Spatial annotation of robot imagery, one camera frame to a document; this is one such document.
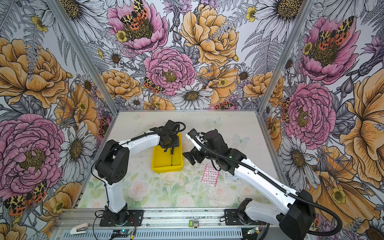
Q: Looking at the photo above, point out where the yellow plastic bin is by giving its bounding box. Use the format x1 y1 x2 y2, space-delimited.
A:
151 133 184 173

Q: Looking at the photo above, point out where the left black corrugated cable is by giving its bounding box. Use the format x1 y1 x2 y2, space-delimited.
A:
90 121 187 211

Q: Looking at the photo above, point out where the pink patterned packet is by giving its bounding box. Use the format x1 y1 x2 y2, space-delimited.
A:
201 164 220 187

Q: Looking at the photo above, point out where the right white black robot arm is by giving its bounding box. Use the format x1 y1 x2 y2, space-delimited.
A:
183 129 315 240

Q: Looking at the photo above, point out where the black yellow handled screwdriver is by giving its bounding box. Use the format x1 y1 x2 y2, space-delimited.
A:
170 148 175 166

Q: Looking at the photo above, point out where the white stapler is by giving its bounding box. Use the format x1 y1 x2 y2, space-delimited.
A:
70 223 89 235

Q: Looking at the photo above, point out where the clear white blue packet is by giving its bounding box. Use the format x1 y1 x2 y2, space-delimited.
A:
224 172 241 185

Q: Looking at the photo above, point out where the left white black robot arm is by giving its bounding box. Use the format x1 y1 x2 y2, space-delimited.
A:
94 120 186 226

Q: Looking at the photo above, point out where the right black corrugated cable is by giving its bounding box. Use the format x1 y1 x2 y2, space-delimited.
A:
191 131 343 237

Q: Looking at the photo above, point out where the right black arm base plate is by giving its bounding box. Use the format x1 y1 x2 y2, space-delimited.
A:
220 209 267 226

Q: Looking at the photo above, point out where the black corrugated cable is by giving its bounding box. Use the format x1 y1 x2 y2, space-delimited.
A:
90 121 187 211
191 131 343 237

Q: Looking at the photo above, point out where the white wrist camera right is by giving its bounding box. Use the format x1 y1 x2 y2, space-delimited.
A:
186 129 205 151

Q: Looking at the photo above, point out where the green circuit board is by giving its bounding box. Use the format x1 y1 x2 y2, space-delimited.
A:
111 229 135 240

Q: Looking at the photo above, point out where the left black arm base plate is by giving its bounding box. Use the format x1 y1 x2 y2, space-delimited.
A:
100 209 145 227

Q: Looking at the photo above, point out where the slotted grey cable duct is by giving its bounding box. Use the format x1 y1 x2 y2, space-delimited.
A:
134 228 243 240

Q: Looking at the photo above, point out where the small green display module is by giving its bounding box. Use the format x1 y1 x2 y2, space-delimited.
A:
189 219 199 229

